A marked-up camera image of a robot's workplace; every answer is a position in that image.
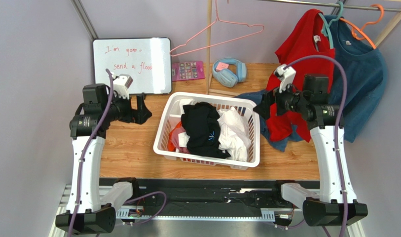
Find teal plastic hanger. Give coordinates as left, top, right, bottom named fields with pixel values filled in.
left=318, top=0, right=344, bottom=49

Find orange pink garment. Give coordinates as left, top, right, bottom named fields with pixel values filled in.
left=167, top=121, right=190, bottom=154

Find black garment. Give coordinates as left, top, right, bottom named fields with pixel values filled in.
left=181, top=102, right=230, bottom=159

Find metal clothes rail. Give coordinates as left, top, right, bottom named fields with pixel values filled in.
left=256, top=0, right=401, bottom=14

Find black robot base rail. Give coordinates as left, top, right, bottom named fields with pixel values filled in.
left=100, top=177, right=326, bottom=218

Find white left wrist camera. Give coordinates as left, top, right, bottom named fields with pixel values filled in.
left=112, top=74, right=133, bottom=100

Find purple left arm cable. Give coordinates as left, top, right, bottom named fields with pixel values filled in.
left=66, top=68, right=115, bottom=237

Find red t shirt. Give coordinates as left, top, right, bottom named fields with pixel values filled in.
left=266, top=9, right=335, bottom=142

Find pink wire hanger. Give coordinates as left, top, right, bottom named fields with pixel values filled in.
left=170, top=0, right=265, bottom=57

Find orange hanger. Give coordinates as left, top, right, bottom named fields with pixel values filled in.
left=338, top=3, right=385, bottom=50

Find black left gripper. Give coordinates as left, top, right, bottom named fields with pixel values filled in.
left=102, top=90, right=151, bottom=124

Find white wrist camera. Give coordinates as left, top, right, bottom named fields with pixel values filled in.
left=112, top=74, right=133, bottom=100
left=273, top=64, right=296, bottom=93

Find white plastic laundry basket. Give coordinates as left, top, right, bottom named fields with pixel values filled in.
left=153, top=92, right=260, bottom=170

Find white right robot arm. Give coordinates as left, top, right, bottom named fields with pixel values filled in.
left=254, top=74, right=368, bottom=227

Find white garment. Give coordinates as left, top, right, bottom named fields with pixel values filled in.
left=218, top=107, right=252, bottom=162

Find light blue headphones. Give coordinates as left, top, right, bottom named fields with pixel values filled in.
left=212, top=58, right=248, bottom=88

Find aluminium corner profile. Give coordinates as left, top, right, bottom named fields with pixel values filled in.
left=71, top=0, right=99, bottom=40

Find pink cube power adapter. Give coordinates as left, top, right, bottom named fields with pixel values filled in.
left=216, top=62, right=229, bottom=72

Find white whiteboard with red writing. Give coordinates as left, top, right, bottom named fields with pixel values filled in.
left=92, top=38, right=172, bottom=95

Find blue long sleeve shirt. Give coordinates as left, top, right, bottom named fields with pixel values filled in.
left=236, top=14, right=389, bottom=153

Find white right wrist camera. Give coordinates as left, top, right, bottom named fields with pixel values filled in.
left=273, top=64, right=296, bottom=93

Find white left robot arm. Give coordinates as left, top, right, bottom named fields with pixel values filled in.
left=55, top=84, right=152, bottom=237

